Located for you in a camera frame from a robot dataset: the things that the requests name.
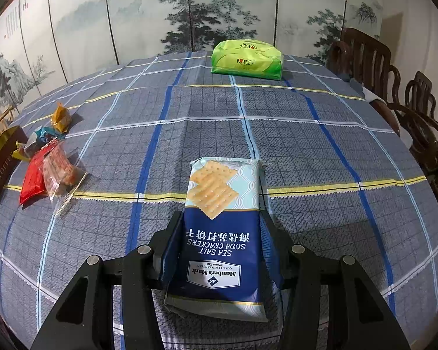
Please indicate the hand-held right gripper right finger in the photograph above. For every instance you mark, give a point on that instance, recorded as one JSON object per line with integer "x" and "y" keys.
{"x": 275, "y": 259}

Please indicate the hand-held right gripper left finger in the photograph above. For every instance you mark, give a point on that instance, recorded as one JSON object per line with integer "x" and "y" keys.
{"x": 166, "y": 267}

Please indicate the blue soda cracker packet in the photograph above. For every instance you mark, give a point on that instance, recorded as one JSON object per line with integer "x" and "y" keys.
{"x": 219, "y": 226}

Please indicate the clear snack packet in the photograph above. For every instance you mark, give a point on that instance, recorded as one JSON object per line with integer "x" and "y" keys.
{"x": 60, "y": 173}

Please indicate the red snack packet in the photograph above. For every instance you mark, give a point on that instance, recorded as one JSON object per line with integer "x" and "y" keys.
{"x": 31, "y": 182}

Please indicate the red and gold tin box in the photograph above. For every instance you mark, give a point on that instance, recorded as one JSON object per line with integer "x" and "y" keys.
{"x": 3, "y": 160}

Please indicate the blue plaid tablecloth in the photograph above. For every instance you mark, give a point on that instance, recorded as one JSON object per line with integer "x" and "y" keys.
{"x": 314, "y": 153}

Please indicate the teal candy packet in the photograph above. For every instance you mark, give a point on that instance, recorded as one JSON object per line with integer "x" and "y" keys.
{"x": 45, "y": 133}

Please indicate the orange snack packet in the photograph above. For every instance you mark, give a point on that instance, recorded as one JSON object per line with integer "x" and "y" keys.
{"x": 61, "y": 118}

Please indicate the yellow snack packet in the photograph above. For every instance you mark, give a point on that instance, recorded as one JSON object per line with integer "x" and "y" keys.
{"x": 21, "y": 152}

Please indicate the dark wooden chair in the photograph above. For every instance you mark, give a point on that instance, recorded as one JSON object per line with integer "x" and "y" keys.
{"x": 365, "y": 51}
{"x": 423, "y": 127}

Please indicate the green snack bag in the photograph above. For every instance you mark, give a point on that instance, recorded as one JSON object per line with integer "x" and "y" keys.
{"x": 246, "y": 60}

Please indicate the bamboo stool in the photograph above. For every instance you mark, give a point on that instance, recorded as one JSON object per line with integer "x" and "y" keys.
{"x": 0, "y": 120}

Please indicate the landscape painted folding screen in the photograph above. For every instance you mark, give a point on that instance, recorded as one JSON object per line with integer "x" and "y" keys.
{"x": 204, "y": 7}

